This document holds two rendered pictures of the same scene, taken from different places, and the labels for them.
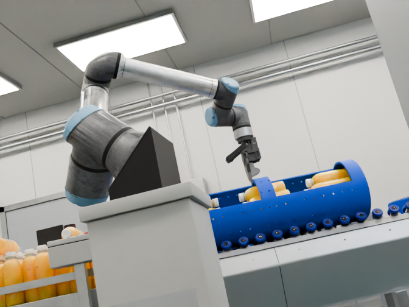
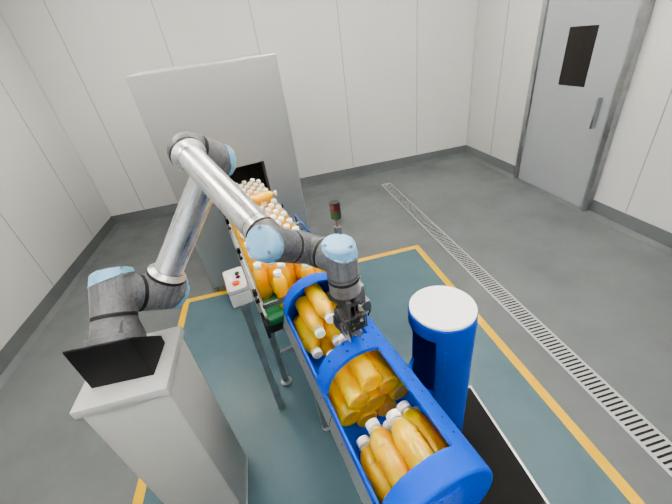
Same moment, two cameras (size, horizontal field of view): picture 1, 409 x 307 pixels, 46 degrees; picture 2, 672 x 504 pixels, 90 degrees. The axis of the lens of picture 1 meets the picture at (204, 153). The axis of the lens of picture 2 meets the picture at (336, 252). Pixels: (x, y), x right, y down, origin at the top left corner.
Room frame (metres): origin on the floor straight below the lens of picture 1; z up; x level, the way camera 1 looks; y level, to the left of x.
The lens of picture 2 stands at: (1.97, -0.91, 2.04)
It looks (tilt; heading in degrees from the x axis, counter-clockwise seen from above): 32 degrees down; 74
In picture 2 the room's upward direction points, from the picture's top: 9 degrees counter-clockwise
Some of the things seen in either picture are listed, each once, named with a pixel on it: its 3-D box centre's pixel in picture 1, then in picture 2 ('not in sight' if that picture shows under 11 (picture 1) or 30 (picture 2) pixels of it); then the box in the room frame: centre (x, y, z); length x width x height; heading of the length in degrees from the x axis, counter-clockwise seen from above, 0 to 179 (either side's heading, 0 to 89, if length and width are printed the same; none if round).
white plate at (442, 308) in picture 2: not in sight; (442, 306); (2.65, -0.03, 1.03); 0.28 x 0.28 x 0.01
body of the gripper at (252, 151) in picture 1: (249, 150); (349, 308); (2.19, -0.21, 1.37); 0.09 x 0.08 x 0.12; 94
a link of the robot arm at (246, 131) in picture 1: (243, 134); (345, 285); (2.19, -0.20, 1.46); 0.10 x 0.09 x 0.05; 4
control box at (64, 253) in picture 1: (78, 250); (237, 286); (1.85, 0.56, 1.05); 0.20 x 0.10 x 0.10; 94
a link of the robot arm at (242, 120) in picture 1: (238, 117); (340, 260); (2.18, -0.20, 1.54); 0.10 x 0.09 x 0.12; 123
